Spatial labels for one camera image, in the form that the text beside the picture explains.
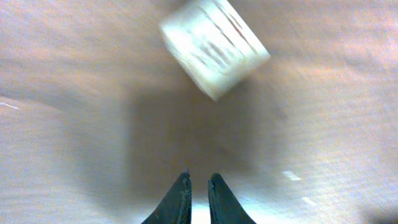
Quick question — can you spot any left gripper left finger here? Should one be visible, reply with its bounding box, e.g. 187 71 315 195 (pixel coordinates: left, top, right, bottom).
142 172 192 224

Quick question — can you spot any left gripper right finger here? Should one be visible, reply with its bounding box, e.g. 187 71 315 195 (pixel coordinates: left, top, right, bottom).
208 173 256 224

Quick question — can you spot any yellow sided acorn block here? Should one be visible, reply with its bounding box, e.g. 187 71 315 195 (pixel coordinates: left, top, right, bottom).
159 0 271 101

